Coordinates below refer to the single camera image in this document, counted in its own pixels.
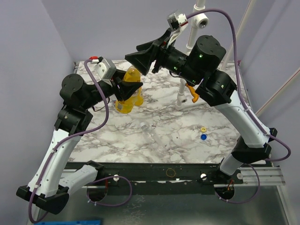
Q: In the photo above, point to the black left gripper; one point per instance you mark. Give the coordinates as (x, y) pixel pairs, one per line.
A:
(125, 88)

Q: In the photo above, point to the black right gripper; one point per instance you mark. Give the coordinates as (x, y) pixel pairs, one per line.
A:
(158, 55)

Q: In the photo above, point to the yellow bottle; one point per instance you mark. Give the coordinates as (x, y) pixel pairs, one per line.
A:
(131, 75)
(139, 98)

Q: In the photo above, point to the small clear bottle white cap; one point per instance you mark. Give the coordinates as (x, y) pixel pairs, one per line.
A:
(153, 140)

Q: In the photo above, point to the blue bottle cap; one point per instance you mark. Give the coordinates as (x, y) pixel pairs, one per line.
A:
(203, 136)

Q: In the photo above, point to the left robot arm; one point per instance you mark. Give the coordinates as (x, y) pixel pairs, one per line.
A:
(47, 189)

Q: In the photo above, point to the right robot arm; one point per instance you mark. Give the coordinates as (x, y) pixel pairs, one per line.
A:
(215, 87)

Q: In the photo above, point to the orange plastic faucet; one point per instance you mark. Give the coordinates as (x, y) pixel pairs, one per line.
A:
(193, 93)

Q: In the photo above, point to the blue tray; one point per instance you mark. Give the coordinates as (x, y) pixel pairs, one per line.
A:
(79, 222)

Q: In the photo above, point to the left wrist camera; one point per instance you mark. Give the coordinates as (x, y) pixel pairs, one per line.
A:
(105, 68)

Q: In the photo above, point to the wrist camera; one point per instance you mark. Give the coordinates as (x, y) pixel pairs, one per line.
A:
(177, 22)
(105, 68)

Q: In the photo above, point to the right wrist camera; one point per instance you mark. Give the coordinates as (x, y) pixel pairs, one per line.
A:
(177, 22)

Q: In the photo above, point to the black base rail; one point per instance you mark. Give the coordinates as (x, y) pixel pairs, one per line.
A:
(165, 179)

